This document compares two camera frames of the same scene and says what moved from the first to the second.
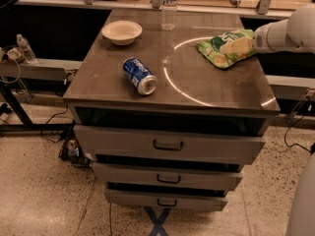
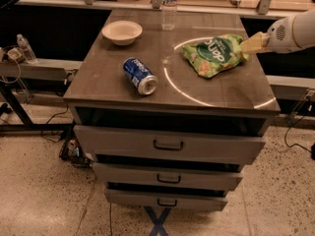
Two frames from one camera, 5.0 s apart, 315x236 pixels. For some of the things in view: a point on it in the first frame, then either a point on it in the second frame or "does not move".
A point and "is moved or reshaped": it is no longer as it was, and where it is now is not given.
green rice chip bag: [227, 48] is moved or reshaped
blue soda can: [140, 77] does not move
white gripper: [261, 40] does not move
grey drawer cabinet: [165, 129] does not move
